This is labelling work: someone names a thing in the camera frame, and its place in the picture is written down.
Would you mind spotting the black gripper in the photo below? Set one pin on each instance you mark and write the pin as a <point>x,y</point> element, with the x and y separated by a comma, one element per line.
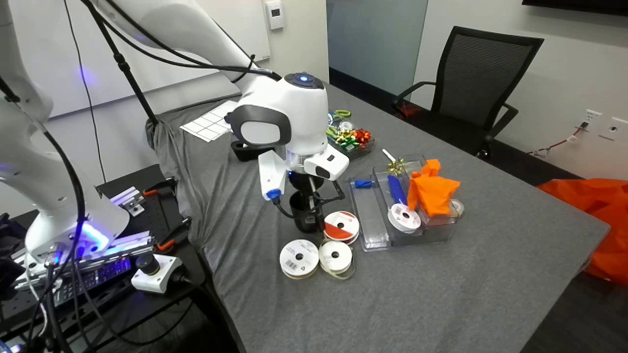
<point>307,180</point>

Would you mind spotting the black cup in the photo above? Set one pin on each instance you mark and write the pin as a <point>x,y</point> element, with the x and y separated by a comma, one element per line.
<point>305,218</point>

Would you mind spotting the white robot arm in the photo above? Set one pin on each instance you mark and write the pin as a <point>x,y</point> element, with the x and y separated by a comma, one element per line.
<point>287,110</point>

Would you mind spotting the red and white ribbon spool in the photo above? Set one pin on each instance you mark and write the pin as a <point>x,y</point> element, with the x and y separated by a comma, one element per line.
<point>340,226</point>

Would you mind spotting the small blue plastic piece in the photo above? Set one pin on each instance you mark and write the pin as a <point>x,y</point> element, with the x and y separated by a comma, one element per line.
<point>361,182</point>

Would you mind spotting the large white ribbon spool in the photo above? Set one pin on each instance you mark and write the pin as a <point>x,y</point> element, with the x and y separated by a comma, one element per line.
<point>299,259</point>

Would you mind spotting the small white ribbon spool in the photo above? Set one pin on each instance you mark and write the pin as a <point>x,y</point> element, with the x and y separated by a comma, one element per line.
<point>336,257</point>

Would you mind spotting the yellow green gift bow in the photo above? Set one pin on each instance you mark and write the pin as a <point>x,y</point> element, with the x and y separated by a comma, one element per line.
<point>340,137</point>

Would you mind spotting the narrow clear plastic container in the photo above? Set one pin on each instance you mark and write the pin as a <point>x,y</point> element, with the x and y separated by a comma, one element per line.
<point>373,222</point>

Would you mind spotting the white gift bow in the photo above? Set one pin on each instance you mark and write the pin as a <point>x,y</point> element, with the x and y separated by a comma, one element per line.
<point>346,126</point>

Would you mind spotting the red and green gift bow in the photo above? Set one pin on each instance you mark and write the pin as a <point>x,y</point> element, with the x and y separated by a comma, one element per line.
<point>361,135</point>

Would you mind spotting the blue marker pen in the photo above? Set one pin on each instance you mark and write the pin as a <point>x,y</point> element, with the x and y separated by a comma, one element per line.
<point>397,188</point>

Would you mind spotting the yellow and white tool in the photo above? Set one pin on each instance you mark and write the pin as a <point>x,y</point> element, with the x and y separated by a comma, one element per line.
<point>395,165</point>

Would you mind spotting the medium white ribbon spool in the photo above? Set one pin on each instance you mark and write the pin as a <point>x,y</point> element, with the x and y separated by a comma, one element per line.
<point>403,218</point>

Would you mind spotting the white label sheet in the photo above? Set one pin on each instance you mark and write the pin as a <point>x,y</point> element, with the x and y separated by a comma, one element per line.
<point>208,122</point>

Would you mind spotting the orange plastic object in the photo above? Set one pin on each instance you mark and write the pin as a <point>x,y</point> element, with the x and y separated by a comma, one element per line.
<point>432,192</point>

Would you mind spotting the clear plastic bin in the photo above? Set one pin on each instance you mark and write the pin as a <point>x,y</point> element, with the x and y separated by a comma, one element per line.
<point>432,228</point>

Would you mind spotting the white box with black knob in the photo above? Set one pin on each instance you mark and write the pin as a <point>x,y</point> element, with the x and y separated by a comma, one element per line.
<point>157,275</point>

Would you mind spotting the grey tablecloth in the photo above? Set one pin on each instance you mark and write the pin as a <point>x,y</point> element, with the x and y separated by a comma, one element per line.
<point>458,294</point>

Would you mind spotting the black mesh office chair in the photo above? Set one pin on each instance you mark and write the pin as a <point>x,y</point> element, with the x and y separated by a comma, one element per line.
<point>481,79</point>

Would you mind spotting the black robot cart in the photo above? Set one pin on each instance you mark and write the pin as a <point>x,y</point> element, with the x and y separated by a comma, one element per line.
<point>130,326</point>

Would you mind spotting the orange plastic bag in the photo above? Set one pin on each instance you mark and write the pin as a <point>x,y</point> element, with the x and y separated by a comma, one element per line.
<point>601,222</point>

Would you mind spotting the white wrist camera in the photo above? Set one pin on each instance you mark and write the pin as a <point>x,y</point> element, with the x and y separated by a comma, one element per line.
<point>326,163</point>

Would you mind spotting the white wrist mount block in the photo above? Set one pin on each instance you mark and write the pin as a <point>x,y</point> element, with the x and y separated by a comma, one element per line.
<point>271,173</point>

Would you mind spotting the silver metal bracket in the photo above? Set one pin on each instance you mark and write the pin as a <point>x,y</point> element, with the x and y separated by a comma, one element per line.
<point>128,198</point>

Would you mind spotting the white wall thermostat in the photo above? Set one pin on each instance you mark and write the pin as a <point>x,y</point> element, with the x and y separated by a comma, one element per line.
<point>275,14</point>

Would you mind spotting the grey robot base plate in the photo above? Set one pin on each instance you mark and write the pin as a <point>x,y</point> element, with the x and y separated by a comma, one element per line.
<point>99,261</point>

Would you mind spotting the white wall outlet plate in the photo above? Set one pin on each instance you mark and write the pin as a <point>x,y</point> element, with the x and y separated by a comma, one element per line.
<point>613,128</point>

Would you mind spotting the black wall television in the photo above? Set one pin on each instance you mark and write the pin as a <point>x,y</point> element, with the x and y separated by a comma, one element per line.
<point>581,4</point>

